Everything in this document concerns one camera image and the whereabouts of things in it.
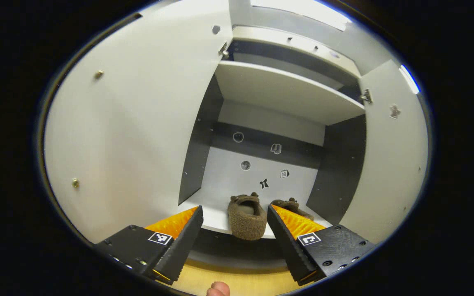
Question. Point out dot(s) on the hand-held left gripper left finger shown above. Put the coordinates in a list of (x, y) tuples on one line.
[(183, 242)]

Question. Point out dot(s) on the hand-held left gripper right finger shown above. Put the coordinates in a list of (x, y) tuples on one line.
[(288, 242)]

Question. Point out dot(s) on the brown fuzzy shoe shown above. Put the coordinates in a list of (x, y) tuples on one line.
[(247, 224), (292, 206)]

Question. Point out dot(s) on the white shoe cabinet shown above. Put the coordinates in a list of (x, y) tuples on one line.
[(198, 156)]

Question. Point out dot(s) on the white shoe cabinet door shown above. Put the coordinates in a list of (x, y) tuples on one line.
[(389, 164), (138, 123)]

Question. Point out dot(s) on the metal door hinge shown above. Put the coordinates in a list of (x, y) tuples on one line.
[(224, 49), (366, 96)]

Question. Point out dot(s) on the white cabinet drawer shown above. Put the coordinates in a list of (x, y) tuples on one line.
[(278, 43)]

